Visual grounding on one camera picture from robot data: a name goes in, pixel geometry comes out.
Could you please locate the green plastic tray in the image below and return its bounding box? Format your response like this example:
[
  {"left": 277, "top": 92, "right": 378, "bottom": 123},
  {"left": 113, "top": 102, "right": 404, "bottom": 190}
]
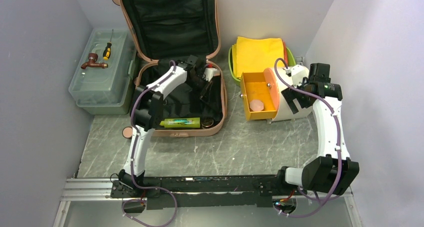
[{"left": 228, "top": 44, "right": 297, "bottom": 87}]

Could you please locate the yellow cloth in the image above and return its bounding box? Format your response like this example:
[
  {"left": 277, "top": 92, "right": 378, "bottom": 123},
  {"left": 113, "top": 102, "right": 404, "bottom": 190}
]
[{"left": 234, "top": 36, "right": 284, "bottom": 78}]

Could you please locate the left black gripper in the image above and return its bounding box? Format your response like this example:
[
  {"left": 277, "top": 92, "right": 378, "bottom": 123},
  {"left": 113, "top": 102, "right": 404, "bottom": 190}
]
[{"left": 186, "top": 75, "right": 213, "bottom": 105}]

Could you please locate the purple cable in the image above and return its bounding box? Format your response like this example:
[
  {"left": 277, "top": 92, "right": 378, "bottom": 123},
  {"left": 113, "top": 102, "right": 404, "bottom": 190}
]
[
  {"left": 121, "top": 59, "right": 178, "bottom": 227},
  {"left": 273, "top": 57, "right": 344, "bottom": 219}
]

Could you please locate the green yellow bottle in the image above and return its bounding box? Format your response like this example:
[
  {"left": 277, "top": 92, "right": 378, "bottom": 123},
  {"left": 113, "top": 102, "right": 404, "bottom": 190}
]
[{"left": 159, "top": 117, "right": 201, "bottom": 129}]

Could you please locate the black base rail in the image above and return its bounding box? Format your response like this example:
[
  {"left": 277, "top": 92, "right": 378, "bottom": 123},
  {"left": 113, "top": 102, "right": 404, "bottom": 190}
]
[{"left": 110, "top": 174, "right": 299, "bottom": 210}]

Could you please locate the pink hard-shell suitcase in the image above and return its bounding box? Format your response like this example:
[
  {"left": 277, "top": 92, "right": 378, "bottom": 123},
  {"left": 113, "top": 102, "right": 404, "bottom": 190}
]
[{"left": 112, "top": 0, "right": 228, "bottom": 137}]

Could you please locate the cream appliance with orange rim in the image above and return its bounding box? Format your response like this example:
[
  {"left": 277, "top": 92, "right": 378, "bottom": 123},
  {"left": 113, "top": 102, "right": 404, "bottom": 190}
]
[{"left": 240, "top": 67, "right": 313, "bottom": 123}]

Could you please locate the red printed package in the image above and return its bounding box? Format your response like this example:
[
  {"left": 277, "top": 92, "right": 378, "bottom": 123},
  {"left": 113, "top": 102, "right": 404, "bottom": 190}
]
[{"left": 282, "top": 40, "right": 289, "bottom": 66}]

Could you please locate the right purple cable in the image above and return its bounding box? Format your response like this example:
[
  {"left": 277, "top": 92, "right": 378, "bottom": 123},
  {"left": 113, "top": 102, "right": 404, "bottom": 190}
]
[{"left": 273, "top": 57, "right": 344, "bottom": 219}]

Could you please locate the aluminium frame profile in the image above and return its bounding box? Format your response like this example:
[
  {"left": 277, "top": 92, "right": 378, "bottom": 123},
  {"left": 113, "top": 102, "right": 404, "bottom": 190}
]
[{"left": 54, "top": 174, "right": 362, "bottom": 227}]

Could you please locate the pink hexagonal lid jar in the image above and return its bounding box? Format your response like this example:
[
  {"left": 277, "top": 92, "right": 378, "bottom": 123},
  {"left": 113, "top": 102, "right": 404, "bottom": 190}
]
[{"left": 249, "top": 99, "right": 265, "bottom": 112}]

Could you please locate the yellow black screwdriver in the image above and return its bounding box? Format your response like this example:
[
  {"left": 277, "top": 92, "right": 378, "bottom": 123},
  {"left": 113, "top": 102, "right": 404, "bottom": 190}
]
[{"left": 102, "top": 29, "right": 114, "bottom": 61}]

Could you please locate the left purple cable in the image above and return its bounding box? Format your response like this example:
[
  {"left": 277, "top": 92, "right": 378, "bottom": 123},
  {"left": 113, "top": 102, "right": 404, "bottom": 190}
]
[{"left": 121, "top": 59, "right": 178, "bottom": 227}]

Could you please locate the brown brass faucet valve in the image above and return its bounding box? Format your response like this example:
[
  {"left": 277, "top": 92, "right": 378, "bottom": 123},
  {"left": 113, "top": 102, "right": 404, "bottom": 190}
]
[{"left": 80, "top": 52, "right": 108, "bottom": 70}]

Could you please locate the translucent plastic toolbox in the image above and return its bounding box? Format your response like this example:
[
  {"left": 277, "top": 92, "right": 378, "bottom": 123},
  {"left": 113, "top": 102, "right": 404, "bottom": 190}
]
[{"left": 68, "top": 28, "right": 137, "bottom": 115}]

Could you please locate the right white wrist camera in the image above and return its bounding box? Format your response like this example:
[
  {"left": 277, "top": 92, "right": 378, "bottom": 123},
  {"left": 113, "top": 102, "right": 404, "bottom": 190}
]
[{"left": 283, "top": 64, "right": 310, "bottom": 88}]

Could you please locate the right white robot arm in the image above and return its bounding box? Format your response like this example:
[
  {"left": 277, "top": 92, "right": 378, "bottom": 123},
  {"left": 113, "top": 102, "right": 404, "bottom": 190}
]
[{"left": 274, "top": 63, "right": 360, "bottom": 196}]

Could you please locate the gold lid glass jar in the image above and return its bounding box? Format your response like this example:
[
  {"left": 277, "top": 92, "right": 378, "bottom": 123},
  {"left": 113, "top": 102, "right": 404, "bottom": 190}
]
[{"left": 200, "top": 117, "right": 215, "bottom": 129}]

